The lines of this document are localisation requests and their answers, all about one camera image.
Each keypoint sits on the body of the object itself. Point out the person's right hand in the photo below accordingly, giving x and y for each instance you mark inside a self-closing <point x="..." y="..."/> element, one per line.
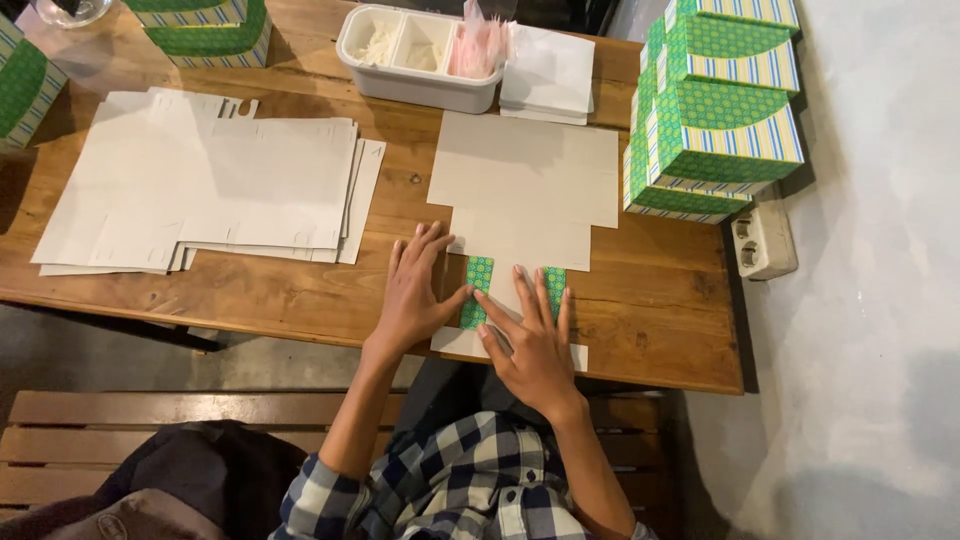
<point x="536" y="360"/>

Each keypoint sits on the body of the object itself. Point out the person's left hand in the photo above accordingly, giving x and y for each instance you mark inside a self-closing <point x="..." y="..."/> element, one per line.
<point x="411" y="300"/>

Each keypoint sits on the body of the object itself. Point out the cardboard box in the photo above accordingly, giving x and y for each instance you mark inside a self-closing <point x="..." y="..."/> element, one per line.
<point x="525" y="180"/>

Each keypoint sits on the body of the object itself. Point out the blue white plaid shirt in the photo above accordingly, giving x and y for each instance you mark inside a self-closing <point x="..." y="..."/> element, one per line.
<point x="457" y="487"/>

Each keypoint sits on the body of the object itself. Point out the green striped folded box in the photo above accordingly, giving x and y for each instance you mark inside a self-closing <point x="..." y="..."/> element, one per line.
<point x="22" y="86"/>
<point x="720" y="49"/>
<point x="720" y="139"/>
<point x="675" y="201"/>
<point x="214" y="41"/>
<point x="739" y="9"/>
<point x="191" y="9"/>

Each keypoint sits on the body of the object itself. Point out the white divided plastic container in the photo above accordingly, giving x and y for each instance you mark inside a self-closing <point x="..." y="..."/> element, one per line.
<point x="409" y="86"/>

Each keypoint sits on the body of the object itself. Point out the stack of unfolded cardboard sheets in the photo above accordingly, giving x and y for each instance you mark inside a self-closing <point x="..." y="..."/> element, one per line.
<point x="202" y="187"/>

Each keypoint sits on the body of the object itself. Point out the white power strip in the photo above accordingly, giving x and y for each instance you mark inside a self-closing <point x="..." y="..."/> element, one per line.
<point x="763" y="236"/>

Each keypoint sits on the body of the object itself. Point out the heap of white small packets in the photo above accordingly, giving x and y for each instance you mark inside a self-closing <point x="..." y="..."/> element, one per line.
<point x="377" y="43"/>

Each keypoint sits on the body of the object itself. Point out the bunch of pink sachets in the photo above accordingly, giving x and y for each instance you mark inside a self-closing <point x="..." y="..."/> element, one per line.
<point x="480" y="45"/>

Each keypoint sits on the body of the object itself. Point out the wooden slatted bench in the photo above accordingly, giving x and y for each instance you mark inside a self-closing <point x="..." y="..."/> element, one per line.
<point x="187" y="442"/>

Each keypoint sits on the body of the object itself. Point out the stack of white paper sheets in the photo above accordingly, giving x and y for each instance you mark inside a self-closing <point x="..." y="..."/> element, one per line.
<point x="547" y="71"/>

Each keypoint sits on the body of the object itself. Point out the dark bag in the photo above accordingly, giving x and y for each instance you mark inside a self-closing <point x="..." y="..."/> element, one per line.
<point x="180" y="480"/>

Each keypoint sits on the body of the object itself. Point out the clear glass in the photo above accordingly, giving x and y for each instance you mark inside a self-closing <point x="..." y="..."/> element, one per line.
<point x="71" y="10"/>

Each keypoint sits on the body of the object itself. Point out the black metal table frame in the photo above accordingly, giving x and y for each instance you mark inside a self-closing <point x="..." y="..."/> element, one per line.
<point x="135" y="326"/>

